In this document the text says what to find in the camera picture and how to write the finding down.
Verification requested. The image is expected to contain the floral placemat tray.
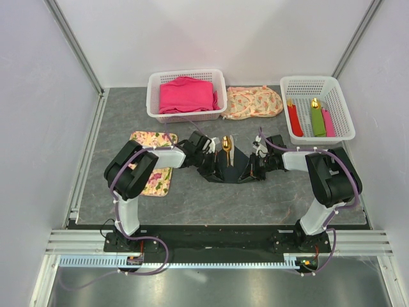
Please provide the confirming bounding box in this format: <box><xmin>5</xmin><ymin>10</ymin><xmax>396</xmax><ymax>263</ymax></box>
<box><xmin>130</xmin><ymin>131</ymin><xmax>173</xmax><ymax>197</ymax></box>

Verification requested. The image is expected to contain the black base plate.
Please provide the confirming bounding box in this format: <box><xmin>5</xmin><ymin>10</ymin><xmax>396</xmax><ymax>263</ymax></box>
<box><xmin>104</xmin><ymin>225</ymin><xmax>332</xmax><ymax>254</ymax></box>

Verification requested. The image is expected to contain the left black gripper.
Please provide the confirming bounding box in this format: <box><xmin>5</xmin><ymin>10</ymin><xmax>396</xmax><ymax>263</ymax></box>
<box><xmin>192</xmin><ymin>150</ymin><xmax>223</xmax><ymax>182</ymax></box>

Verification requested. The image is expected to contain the gold spoon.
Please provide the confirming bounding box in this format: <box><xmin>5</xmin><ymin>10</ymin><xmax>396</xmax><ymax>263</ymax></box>
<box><xmin>222</xmin><ymin>136</ymin><xmax>232</xmax><ymax>167</ymax></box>

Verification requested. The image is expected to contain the pink napkin roll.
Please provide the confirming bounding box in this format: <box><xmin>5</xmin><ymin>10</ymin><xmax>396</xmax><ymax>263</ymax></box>
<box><xmin>321</xmin><ymin>108</ymin><xmax>336</xmax><ymax>138</ymax></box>

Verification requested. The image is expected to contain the black paper napkin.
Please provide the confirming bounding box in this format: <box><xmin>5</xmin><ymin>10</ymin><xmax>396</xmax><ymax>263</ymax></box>
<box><xmin>203</xmin><ymin>147</ymin><xmax>255</xmax><ymax>184</ymax></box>

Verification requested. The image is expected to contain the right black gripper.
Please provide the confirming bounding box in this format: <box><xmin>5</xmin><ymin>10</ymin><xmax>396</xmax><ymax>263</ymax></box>
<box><xmin>238</xmin><ymin>152</ymin><xmax>274</xmax><ymax>183</ymax></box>

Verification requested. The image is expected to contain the left aluminium frame post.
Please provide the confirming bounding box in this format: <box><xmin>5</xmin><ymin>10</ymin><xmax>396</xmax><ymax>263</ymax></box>
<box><xmin>44</xmin><ymin>0</ymin><xmax>104</xmax><ymax>96</ymax></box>

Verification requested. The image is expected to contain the front aluminium rail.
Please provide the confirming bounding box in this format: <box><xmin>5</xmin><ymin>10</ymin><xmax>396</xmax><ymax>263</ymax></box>
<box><xmin>45</xmin><ymin>230</ymin><xmax>393</xmax><ymax>256</ymax></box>

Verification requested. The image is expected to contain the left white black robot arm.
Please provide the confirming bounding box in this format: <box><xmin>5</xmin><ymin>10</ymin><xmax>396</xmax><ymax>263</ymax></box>
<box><xmin>104</xmin><ymin>131</ymin><xmax>220</xmax><ymax>251</ymax></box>

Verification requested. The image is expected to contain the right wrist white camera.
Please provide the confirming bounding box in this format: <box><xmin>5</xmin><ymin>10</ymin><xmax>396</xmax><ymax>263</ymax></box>
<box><xmin>252</xmin><ymin>136</ymin><xmax>268</xmax><ymax>158</ymax></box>

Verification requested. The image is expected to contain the purple cable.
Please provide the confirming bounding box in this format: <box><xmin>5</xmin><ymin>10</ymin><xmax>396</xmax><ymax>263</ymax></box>
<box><xmin>58</xmin><ymin>118</ymin><xmax>215</xmax><ymax>291</ymax></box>
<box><xmin>258</xmin><ymin>127</ymin><xmax>360</xmax><ymax>276</ymax></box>

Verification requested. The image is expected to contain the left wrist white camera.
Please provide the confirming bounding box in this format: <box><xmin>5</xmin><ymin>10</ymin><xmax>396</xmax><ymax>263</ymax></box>
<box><xmin>207</xmin><ymin>138</ymin><xmax>220</xmax><ymax>154</ymax></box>

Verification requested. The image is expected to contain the wrist white camera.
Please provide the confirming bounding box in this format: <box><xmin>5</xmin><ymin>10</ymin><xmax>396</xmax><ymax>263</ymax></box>
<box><xmin>252</xmin><ymin>136</ymin><xmax>268</xmax><ymax>158</ymax></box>
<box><xmin>207</xmin><ymin>138</ymin><xmax>220</xmax><ymax>154</ymax></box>

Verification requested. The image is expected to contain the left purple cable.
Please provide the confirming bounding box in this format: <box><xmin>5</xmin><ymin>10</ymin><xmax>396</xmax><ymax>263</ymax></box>
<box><xmin>58</xmin><ymin>118</ymin><xmax>215</xmax><ymax>291</ymax></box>

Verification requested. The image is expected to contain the blue slotted cable duct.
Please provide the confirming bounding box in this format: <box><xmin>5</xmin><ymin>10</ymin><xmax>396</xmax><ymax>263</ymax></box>
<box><xmin>59</xmin><ymin>253</ymin><xmax>320</xmax><ymax>269</ymax></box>

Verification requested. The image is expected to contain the white basket with rolls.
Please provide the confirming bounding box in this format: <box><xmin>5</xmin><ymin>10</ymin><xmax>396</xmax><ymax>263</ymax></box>
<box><xmin>280</xmin><ymin>75</ymin><xmax>355</xmax><ymax>145</ymax></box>

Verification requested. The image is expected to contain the red napkin roll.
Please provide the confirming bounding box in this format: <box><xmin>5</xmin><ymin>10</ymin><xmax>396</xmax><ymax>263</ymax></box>
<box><xmin>286</xmin><ymin>98</ymin><xmax>304</xmax><ymax>137</ymax></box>

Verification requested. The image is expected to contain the green napkin roll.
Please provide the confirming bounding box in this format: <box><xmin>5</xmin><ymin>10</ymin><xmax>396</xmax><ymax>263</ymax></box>
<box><xmin>311</xmin><ymin>98</ymin><xmax>326</xmax><ymax>137</ymax></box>

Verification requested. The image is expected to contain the aluminium frame post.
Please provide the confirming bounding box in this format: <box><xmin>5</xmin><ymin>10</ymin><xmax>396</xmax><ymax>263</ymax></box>
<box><xmin>44</xmin><ymin>0</ymin><xmax>104</xmax><ymax>96</ymax></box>
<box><xmin>332</xmin><ymin>0</ymin><xmax>383</xmax><ymax>79</ymax></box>

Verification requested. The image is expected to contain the white basket with pink cloth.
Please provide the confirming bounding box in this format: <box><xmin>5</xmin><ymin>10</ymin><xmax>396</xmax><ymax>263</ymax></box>
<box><xmin>146</xmin><ymin>68</ymin><xmax>228</xmax><ymax>123</ymax></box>

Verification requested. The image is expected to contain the pink folded cloth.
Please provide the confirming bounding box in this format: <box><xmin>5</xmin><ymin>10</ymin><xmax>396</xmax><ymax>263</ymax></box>
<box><xmin>159</xmin><ymin>76</ymin><xmax>220</xmax><ymax>114</ymax></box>

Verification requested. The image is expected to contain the floral drawstring pouch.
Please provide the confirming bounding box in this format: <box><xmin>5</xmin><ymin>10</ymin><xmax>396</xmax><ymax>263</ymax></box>
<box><xmin>221</xmin><ymin>86</ymin><xmax>284</xmax><ymax>120</ymax></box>

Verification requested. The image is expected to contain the silver table knife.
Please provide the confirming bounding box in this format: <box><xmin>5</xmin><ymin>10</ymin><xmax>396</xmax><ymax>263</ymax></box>
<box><xmin>229</xmin><ymin>135</ymin><xmax>235</xmax><ymax>167</ymax></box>

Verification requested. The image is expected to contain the right aluminium frame post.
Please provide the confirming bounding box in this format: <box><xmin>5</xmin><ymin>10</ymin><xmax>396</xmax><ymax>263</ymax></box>
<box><xmin>332</xmin><ymin>0</ymin><xmax>383</xmax><ymax>79</ymax></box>

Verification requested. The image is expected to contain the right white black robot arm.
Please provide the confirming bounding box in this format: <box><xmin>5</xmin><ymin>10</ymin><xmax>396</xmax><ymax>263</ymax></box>
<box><xmin>240</xmin><ymin>134</ymin><xmax>362</xmax><ymax>252</ymax></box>

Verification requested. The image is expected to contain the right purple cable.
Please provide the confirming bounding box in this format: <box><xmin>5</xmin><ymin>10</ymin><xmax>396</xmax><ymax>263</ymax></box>
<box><xmin>258</xmin><ymin>127</ymin><xmax>360</xmax><ymax>276</ymax></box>

